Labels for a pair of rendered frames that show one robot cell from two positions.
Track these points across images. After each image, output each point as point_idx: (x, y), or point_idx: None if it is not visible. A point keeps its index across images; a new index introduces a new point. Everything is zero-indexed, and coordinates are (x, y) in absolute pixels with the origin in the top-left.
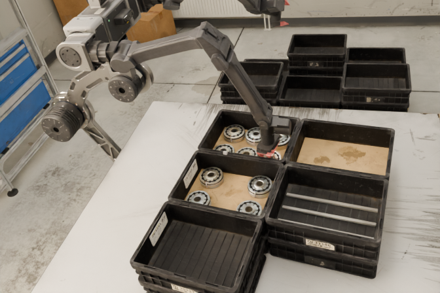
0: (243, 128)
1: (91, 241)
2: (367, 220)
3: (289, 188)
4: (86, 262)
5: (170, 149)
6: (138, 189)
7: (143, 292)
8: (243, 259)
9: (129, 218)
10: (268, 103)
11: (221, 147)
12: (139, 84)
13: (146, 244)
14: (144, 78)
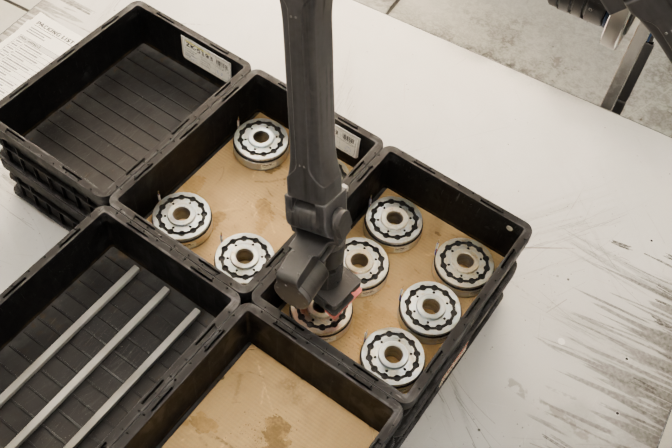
0: (466, 286)
1: None
2: (32, 447)
3: None
4: (266, 16)
5: (527, 176)
6: (413, 101)
7: None
8: (34, 144)
9: (338, 79)
10: (324, 205)
11: (407, 217)
12: None
13: (171, 31)
14: (604, 10)
